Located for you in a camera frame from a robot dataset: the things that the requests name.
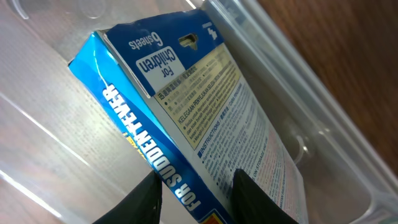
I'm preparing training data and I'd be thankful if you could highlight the clear plastic container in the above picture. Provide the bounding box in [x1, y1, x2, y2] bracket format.
[1, 1, 397, 223]

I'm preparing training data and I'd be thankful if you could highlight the blue fever patch box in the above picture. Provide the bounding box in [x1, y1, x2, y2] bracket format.
[69, 9, 308, 223]

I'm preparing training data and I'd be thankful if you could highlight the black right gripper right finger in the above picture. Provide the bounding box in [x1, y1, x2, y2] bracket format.
[231, 169, 298, 224]

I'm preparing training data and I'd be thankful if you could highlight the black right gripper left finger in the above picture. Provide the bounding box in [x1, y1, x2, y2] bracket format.
[93, 171, 162, 224]

